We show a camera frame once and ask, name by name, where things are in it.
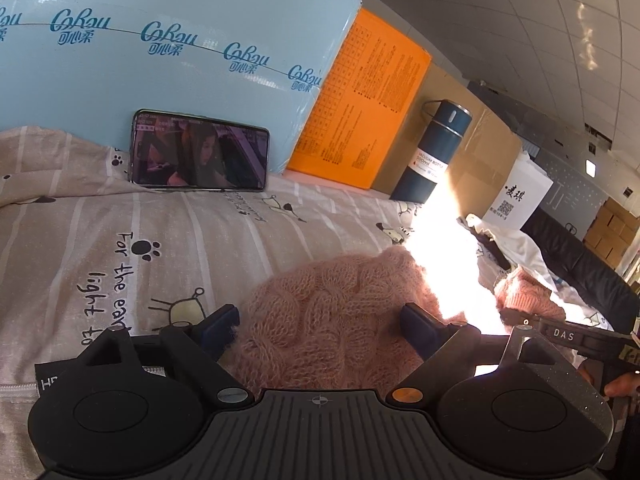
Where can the person's right hand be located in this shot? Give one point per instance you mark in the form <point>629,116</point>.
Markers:
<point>620,386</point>

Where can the brown cardboard box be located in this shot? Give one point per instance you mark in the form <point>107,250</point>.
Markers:
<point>480,145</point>

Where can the pink knitted sweater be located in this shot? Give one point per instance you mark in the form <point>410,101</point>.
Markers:
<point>325,310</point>

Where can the dark blue vacuum bottle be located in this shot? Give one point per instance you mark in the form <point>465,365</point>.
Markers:
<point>430,155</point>

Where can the white paper bag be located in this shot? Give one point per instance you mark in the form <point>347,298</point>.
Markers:
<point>520,195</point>

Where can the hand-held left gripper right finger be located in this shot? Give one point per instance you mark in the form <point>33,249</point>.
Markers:
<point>417,327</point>

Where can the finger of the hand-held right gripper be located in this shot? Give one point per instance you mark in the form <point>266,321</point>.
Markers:
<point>512,316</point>

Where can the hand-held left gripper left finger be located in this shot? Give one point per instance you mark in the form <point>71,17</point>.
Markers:
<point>222,322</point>

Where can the light blue carton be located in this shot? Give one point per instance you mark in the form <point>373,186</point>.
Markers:
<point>175,80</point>

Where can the smartphone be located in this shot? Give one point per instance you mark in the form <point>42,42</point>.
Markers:
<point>200,152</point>

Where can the orange box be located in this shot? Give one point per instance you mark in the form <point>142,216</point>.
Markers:
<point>360,105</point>

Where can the printed beige blanket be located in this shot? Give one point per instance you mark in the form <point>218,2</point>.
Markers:
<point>125,240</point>

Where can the stack of cardboard boxes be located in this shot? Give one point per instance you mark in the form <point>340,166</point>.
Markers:
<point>612,230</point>

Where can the black cloth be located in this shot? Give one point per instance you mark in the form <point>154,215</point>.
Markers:
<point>492,250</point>

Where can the black sofa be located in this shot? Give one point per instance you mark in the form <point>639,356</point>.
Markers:
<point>575,255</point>

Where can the white garment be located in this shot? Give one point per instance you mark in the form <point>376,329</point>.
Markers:
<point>525,255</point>

